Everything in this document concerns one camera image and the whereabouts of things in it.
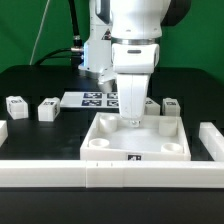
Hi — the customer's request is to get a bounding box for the white fence rail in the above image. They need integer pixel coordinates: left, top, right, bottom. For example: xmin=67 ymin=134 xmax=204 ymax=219
xmin=0 ymin=120 xmax=8 ymax=147
xmin=0 ymin=160 xmax=224 ymax=188
xmin=199 ymin=122 xmax=224 ymax=162

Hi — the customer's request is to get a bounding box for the white front fence rail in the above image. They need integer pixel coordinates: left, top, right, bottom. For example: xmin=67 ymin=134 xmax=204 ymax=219
xmin=0 ymin=160 xmax=224 ymax=188

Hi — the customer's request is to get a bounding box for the white left fence rail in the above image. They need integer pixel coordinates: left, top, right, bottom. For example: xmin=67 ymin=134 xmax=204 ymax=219
xmin=0 ymin=120 xmax=8 ymax=147

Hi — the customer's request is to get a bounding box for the white square tabletop part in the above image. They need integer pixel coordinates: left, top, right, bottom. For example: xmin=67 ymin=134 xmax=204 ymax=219
xmin=80 ymin=112 xmax=191 ymax=161

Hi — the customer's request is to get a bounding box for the white right fence rail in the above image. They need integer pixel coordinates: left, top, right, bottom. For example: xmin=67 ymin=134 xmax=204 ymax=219
xmin=199 ymin=122 xmax=224 ymax=162

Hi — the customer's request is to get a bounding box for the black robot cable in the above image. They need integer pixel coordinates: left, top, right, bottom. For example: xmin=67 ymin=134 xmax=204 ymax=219
xmin=34 ymin=0 xmax=88 ymax=67

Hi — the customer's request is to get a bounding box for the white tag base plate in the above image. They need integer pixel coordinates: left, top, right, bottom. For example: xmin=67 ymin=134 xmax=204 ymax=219
xmin=60 ymin=92 xmax=119 ymax=108

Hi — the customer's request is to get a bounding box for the thin white cable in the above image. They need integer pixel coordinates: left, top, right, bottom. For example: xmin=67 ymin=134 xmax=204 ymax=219
xmin=29 ymin=0 xmax=52 ymax=66

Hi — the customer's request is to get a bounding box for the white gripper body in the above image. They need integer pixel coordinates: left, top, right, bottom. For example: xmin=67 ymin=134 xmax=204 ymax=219
xmin=117 ymin=74 xmax=150 ymax=121

